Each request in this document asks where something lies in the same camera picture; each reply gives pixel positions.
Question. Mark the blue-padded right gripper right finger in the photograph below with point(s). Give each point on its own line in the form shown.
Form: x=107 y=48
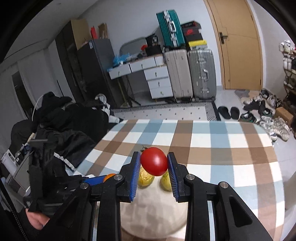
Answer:
x=233 y=219

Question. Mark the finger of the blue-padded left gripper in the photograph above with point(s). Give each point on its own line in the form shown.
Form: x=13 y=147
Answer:
x=91 y=181

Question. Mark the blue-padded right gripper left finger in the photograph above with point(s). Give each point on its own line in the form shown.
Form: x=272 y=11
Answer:
x=96 y=205

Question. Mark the orange tangerine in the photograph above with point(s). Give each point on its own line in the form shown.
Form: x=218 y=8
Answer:
x=108 y=176

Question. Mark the wrinkled yellow guava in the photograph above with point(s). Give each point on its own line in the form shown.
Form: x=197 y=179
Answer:
x=145 y=179

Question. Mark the red tomato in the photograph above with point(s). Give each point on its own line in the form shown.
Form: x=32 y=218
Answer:
x=154 y=161

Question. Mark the smooth yellow-green guava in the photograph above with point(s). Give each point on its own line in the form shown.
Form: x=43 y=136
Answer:
x=165 y=181

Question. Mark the person's left hand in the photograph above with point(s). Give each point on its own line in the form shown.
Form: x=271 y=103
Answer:
x=36 y=219

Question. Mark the cream round plate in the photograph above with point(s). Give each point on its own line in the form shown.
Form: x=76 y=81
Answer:
x=154 y=213

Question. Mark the black clothes pile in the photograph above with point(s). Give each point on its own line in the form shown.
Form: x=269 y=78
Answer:
x=59 y=117

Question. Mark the checkered tablecloth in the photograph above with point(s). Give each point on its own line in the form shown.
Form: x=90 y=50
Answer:
x=240 y=154

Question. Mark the pair of black slippers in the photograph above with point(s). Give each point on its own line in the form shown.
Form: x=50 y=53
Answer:
x=227 y=114

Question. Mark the dotted floor rug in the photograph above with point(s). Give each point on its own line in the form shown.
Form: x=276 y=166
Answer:
x=193 y=111

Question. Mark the black refrigerator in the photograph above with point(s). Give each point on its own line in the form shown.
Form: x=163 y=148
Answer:
x=95 y=58

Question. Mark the white drawer desk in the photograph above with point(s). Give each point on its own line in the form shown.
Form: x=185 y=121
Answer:
x=155 y=72

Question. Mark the cardboard box on floor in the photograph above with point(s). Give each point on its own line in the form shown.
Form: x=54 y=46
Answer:
x=284 y=114

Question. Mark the grey door mat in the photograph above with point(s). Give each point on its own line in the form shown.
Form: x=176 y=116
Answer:
x=246 y=93

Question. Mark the silver suitcase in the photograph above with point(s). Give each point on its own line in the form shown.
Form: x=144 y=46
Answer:
x=203 y=74

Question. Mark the beige suitcase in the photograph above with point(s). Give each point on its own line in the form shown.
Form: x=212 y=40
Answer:
x=179 y=73

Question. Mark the teal suitcase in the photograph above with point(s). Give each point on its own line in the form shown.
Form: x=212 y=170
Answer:
x=171 y=28

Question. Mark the stack of shoe boxes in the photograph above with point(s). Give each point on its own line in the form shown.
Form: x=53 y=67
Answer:
x=193 y=37

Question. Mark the wooden shoe rack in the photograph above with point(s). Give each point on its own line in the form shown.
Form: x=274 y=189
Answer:
x=288 y=52

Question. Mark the wooden door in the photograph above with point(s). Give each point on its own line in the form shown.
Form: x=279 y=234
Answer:
x=238 y=44

